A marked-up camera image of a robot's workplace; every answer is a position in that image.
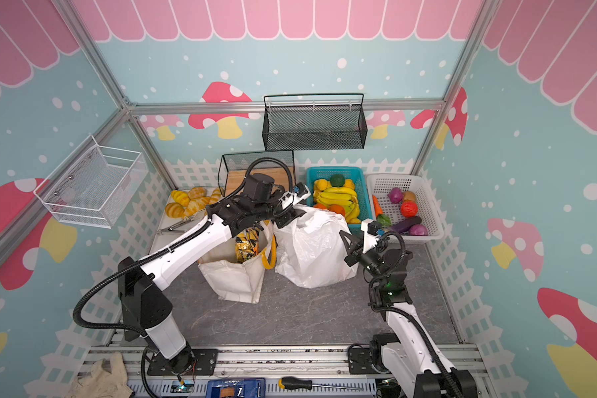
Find purple onion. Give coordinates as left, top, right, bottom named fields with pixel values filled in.
left=387, top=187, right=405, bottom=204

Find black wire snack shelf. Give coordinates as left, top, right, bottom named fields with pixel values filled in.
left=218, top=151, right=298, bottom=195

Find yellow lemon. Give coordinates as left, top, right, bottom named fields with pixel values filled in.
left=314, top=179, right=330, bottom=191

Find black mesh wall basket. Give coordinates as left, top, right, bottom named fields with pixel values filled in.
left=262, top=93, right=368, bottom=151

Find striped bread roll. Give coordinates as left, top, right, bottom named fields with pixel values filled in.
left=171, top=190, right=190, bottom=208

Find orange carrot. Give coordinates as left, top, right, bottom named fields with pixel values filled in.
left=372, top=196, right=383, bottom=217

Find beige cloth rag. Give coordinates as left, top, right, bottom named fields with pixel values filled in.
left=66, top=353, right=134, bottom=398

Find green avocado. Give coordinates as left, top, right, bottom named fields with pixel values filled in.
left=329, top=173, right=346, bottom=187

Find blue electronics box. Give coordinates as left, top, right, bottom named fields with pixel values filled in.
left=206, top=378, right=266, bottom=398

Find white wire wall basket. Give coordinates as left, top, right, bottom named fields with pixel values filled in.
left=33, top=136, right=149, bottom=229

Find white plastic grocery bag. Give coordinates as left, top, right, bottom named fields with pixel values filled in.
left=274, top=205, right=358, bottom=289

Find metal tongs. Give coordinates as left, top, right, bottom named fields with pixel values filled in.
left=158, top=218, right=197, bottom=235

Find red tomato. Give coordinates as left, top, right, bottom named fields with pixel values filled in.
left=400, top=201, right=419, bottom=218

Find white plastic vegetable basket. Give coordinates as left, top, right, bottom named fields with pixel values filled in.
left=366, top=173, right=445, bottom=244

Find green leafy vegetable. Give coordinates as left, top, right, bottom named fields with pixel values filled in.
left=376, top=214, right=391, bottom=228

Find brown potato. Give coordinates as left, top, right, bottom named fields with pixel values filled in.
left=403, top=191, right=416, bottom=202

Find orange fruit right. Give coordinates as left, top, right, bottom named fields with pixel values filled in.
left=328, top=204, right=348, bottom=217

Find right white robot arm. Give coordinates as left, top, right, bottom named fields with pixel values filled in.
left=339, top=219, right=479, bottom=397

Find yellow banana bunch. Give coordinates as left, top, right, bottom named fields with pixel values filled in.
left=315, top=188, right=361, bottom=225

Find teal plastic fruit basket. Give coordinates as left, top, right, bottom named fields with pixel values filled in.
left=306, top=166, right=372, bottom=234

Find black handled screwdriver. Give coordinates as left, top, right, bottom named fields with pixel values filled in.
left=278, top=376, right=362, bottom=391

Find gold black snack bag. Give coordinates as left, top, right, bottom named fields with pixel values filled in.
left=235, top=227, right=262, bottom=264

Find white canvas tote bag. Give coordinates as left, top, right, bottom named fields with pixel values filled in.
left=198, top=222, right=277, bottom=303

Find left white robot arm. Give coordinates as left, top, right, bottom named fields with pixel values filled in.
left=73, top=157, right=311, bottom=363

